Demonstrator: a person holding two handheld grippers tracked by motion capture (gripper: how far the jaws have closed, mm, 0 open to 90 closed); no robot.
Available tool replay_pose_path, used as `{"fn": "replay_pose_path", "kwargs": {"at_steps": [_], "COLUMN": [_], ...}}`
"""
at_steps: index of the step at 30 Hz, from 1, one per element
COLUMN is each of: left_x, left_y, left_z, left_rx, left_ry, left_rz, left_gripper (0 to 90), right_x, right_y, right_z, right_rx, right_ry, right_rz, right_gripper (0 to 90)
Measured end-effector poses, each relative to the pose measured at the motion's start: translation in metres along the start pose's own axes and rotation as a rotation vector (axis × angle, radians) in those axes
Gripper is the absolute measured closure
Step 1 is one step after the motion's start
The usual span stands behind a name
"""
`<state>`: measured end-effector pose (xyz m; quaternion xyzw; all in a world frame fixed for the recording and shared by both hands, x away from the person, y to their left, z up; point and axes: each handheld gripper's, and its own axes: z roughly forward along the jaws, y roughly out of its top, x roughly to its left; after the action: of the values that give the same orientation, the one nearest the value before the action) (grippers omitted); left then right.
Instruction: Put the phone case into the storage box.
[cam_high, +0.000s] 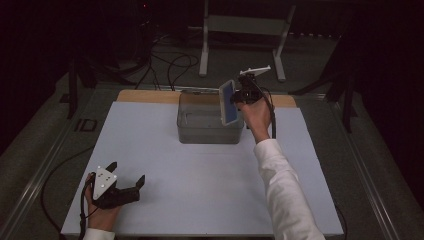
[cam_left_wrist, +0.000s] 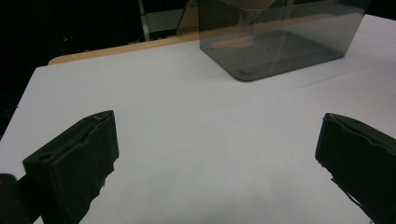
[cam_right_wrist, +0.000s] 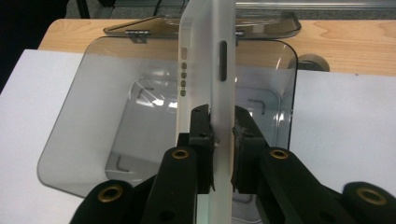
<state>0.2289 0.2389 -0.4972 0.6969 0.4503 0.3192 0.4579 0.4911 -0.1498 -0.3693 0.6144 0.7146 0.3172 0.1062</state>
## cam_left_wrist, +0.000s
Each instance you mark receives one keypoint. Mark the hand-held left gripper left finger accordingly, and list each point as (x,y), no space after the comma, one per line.
(71,168)

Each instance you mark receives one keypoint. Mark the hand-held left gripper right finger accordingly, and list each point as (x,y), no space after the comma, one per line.
(361,161)

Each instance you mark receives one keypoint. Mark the smoky transparent plastic box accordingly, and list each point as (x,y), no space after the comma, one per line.
(280,51)

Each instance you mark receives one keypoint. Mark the grey metal stand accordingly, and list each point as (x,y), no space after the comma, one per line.
(162,21)

